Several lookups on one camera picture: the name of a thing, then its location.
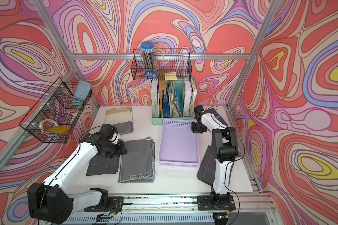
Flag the grey checked pillowcase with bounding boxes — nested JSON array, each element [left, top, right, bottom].
[[86, 155, 120, 176], [197, 145, 217, 186]]

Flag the navy cloth yellow stripe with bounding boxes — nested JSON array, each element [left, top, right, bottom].
[[206, 106, 229, 127]]

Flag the lilac perforated plastic basket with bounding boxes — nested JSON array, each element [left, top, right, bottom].
[[158, 119, 200, 167]]

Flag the plain grey pillowcase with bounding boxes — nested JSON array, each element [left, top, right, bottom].
[[118, 137, 155, 183]]

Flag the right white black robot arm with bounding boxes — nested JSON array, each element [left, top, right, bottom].
[[191, 106, 239, 196]]

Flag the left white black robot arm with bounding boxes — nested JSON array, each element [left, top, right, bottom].
[[27, 124, 127, 225]]

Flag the beige grey striped folded cloth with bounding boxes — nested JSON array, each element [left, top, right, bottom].
[[105, 107, 133, 135]]

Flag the yellow card in basket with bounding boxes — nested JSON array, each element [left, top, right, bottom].
[[46, 126, 70, 135]]

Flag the books and folders in organizer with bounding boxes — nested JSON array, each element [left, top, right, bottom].
[[151, 77, 197, 123]]

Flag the mint green file organizer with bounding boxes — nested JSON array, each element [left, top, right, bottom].
[[151, 77, 196, 126]]

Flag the yellow sticky note pad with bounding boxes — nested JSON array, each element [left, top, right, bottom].
[[164, 72, 177, 81]]

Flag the grey blue sponge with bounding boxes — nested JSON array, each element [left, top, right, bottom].
[[73, 80, 92, 101]]

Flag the clear tape roll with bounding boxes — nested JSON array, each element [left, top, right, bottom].
[[39, 119, 59, 132]]

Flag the blue pencil tube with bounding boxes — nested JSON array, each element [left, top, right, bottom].
[[140, 41, 155, 80]]

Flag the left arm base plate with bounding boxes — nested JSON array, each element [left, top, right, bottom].
[[84, 196, 124, 212]]

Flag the aluminium front rail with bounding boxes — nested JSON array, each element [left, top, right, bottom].
[[64, 192, 283, 225]]

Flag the black wire basket on left wall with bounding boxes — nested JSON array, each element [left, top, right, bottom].
[[19, 78, 92, 143]]

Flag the black wire basket on wall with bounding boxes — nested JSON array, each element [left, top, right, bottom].
[[19, 78, 92, 143], [131, 48, 192, 81]]

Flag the black wire basket on back wall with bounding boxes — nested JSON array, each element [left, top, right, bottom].
[[131, 48, 192, 81]]

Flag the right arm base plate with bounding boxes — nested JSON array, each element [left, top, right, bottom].
[[196, 193, 236, 212]]

